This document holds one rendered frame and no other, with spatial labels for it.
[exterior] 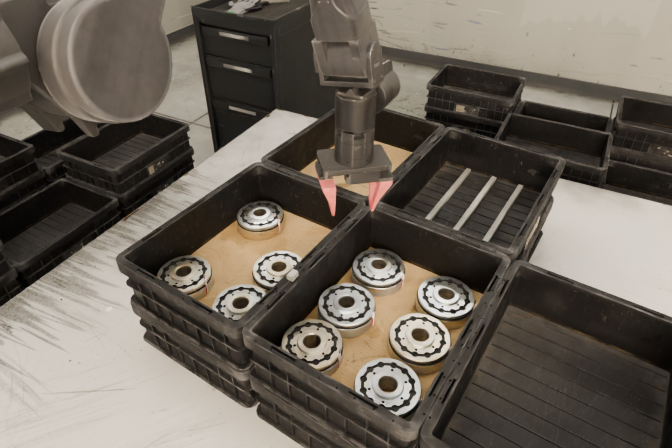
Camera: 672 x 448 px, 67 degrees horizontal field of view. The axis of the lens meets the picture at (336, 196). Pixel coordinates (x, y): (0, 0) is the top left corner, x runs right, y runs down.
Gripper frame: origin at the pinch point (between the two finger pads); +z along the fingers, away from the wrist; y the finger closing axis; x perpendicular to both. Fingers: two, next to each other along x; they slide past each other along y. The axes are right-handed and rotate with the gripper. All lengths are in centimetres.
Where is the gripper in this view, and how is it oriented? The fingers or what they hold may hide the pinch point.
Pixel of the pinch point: (352, 207)
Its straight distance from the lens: 81.1
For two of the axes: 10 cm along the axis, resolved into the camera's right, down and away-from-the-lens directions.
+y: -9.8, 1.1, -1.7
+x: 2.0, 5.6, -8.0
